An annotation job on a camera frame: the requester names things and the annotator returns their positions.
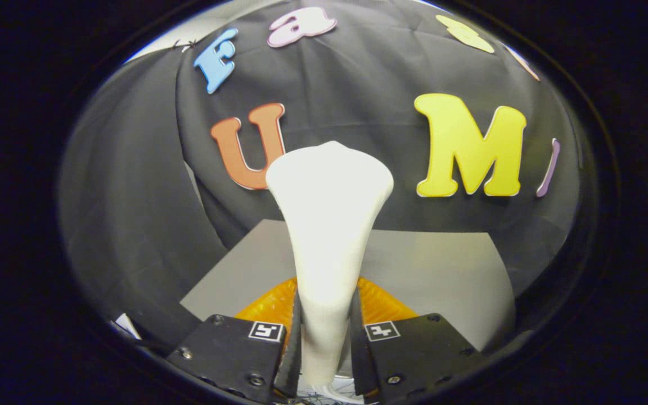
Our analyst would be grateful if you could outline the grey cabinet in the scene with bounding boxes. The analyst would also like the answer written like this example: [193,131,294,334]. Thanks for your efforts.
[179,219,516,352]

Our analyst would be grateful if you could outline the white flat sheet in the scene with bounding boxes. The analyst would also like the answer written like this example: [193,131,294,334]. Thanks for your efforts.
[111,313,142,340]

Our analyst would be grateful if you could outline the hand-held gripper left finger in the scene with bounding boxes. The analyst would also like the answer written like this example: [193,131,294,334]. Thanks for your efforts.
[166,277,303,404]

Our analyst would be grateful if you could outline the black backdrop cloth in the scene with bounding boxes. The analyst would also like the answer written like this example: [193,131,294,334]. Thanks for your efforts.
[60,0,597,349]

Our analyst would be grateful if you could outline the white garment steamer head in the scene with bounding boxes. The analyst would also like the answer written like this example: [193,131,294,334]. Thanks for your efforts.
[265,141,395,389]

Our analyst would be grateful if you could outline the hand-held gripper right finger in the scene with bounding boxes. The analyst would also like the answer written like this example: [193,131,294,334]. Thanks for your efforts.
[349,276,485,404]

